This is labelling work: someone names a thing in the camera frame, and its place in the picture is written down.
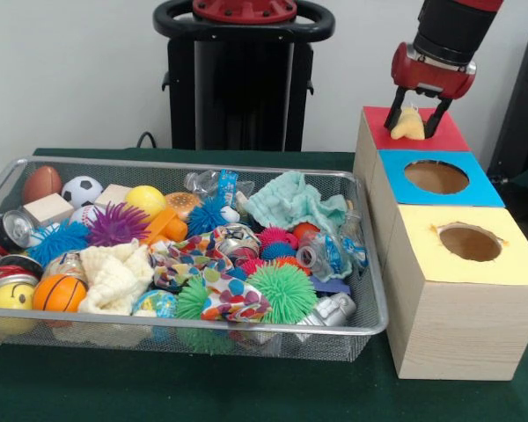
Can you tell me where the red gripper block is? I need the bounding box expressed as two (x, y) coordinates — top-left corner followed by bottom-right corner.
(384, 42), (477, 138)

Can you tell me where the yellow duck plush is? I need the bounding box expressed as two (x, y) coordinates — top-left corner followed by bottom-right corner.
(390, 104), (427, 141)

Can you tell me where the wooden box with three holes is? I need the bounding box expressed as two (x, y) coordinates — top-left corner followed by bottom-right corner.
(353, 105), (528, 382)

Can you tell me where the black upright panel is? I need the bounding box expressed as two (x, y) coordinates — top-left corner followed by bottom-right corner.
(487, 28), (528, 179)

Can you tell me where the large green spiky ball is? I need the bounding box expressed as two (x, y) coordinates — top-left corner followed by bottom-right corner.
(246, 259), (319, 324)

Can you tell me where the plain yellow ball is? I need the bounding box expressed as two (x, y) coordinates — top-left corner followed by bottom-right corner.
(124, 185), (167, 219)

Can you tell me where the purple spiky ball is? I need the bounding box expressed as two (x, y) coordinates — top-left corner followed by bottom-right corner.
(86, 201), (152, 247)

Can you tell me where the cream knitted cloth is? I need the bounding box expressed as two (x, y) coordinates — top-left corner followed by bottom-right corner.
(77, 239), (156, 316)

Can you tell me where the black and white soccer ball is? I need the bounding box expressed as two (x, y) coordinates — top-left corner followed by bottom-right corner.
(61, 175), (104, 208)

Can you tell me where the brown football toy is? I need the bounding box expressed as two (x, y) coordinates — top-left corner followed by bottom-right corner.
(21, 165), (63, 205)

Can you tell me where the orange basketball toy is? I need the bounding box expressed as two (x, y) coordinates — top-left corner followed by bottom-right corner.
(32, 274), (88, 313)

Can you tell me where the yellow smiley face ball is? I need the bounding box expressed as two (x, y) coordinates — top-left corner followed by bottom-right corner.
(0, 282), (35, 333)

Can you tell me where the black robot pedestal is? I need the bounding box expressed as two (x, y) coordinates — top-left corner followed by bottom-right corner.
(152, 0), (336, 153)

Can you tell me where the wire mesh bin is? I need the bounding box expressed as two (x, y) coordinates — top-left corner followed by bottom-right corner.
(0, 156), (389, 362)

